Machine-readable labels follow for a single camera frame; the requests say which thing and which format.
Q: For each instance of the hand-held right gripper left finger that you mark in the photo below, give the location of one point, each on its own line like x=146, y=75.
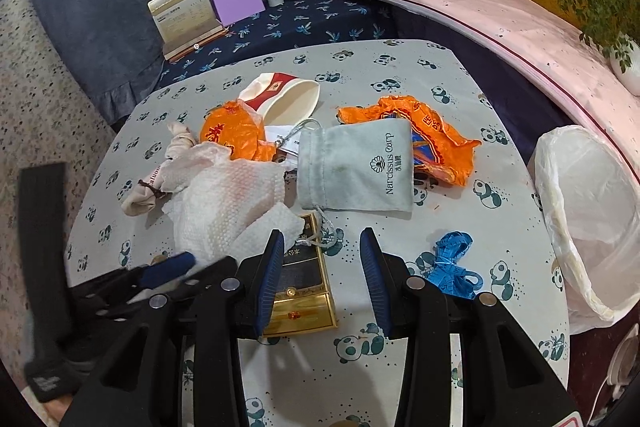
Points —
x=270, y=279

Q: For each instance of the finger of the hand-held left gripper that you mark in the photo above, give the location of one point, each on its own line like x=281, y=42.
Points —
x=167, y=266
x=210, y=272

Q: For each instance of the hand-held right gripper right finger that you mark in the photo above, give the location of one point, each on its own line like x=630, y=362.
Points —
x=372, y=282

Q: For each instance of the gold box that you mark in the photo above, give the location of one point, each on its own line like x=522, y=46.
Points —
x=305, y=302

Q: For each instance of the white paper towel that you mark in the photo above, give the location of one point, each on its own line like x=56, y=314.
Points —
x=225, y=197

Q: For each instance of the blue ribbon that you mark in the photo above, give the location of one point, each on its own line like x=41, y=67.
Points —
x=452, y=267

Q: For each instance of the white paper receipt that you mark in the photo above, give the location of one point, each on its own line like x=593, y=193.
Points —
x=280, y=137

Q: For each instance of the small orange plastic wrapper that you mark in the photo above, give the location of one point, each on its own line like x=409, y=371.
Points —
x=230, y=127

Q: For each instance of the large orange plastic wrapper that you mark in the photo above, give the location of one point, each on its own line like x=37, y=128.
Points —
x=440, y=127

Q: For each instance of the red and white carton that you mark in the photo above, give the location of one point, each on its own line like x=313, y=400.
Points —
x=290, y=99

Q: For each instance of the waste bin with white liner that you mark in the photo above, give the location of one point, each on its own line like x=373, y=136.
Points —
x=585, y=187

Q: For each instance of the panda print tablecloth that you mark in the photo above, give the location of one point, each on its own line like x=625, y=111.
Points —
x=350, y=67

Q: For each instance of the cream box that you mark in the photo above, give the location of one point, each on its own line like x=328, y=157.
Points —
x=180, y=14

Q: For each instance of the dark purple cloth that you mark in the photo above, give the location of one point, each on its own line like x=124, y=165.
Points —
x=450, y=42

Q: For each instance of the navy printed cloth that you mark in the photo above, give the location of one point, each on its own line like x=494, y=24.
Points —
x=310, y=22

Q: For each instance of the pink cloth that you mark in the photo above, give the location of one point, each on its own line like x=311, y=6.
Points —
x=500, y=22

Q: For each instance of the green plant in white pot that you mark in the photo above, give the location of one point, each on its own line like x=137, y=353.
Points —
x=627, y=62

